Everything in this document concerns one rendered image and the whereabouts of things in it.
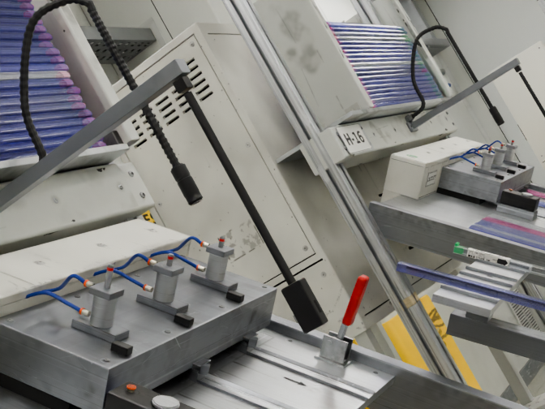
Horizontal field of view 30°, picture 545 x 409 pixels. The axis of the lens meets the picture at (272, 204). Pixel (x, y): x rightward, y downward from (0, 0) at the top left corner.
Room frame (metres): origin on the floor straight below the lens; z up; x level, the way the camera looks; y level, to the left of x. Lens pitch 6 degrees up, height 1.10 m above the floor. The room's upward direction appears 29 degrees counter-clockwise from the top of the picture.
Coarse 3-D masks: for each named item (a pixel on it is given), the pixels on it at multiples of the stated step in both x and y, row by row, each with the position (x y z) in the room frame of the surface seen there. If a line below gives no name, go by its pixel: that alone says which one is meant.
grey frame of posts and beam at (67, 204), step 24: (96, 168) 1.25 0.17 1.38; (120, 168) 1.30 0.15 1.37; (48, 192) 1.15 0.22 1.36; (72, 192) 1.19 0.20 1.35; (96, 192) 1.23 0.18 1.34; (120, 192) 1.27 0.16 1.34; (144, 192) 1.32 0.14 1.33; (0, 216) 1.07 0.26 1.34; (24, 216) 1.10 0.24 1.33; (48, 216) 1.13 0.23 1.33; (72, 216) 1.17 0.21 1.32; (96, 216) 1.21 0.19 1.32; (120, 216) 1.26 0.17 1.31; (0, 240) 1.05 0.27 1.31; (24, 240) 1.10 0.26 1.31; (48, 240) 1.17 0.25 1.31
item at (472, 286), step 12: (408, 264) 1.28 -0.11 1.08; (420, 276) 1.27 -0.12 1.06; (432, 276) 1.26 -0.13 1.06; (444, 276) 1.26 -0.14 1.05; (456, 276) 1.26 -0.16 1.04; (468, 288) 1.25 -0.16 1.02; (480, 288) 1.25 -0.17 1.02; (492, 288) 1.24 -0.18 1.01; (504, 300) 1.24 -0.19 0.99; (516, 300) 1.24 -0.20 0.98; (528, 300) 1.23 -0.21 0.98; (540, 300) 1.23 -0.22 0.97
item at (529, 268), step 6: (462, 246) 1.48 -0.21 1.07; (456, 252) 1.47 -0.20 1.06; (462, 252) 1.47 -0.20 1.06; (510, 264) 1.45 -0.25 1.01; (516, 264) 1.45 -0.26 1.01; (522, 264) 1.44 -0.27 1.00; (528, 264) 1.45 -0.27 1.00; (528, 270) 1.44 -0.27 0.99; (534, 270) 1.44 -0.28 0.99; (540, 270) 1.44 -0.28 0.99
